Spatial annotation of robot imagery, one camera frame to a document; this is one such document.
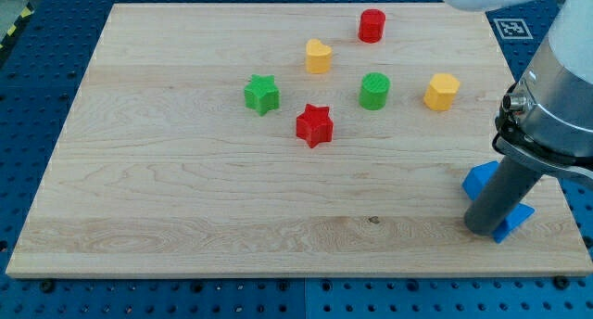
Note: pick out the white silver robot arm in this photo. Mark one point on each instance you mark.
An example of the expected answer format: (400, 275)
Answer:
(545, 121)

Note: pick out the red star block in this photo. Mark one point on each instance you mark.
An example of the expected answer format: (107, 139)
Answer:
(314, 125)

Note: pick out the green star block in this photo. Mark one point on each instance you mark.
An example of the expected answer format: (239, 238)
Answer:
(262, 94)

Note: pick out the yellow hexagon block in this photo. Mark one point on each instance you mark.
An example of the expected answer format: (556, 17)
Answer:
(441, 91)

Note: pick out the wooden board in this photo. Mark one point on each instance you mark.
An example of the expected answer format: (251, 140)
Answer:
(161, 171)

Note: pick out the yellow heart block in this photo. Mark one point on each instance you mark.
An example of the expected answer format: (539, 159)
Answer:
(318, 56)

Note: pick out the green cylinder block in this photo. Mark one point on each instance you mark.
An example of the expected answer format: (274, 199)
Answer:
(374, 90)

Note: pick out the red cylinder block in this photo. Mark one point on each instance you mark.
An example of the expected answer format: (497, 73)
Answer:
(371, 27)

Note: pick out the blue triangle block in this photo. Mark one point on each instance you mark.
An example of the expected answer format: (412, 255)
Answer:
(513, 221)

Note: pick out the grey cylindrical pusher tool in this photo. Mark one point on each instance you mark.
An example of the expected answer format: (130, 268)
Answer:
(508, 184)

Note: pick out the fiducial marker tag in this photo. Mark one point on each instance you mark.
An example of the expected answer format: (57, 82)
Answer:
(512, 29)

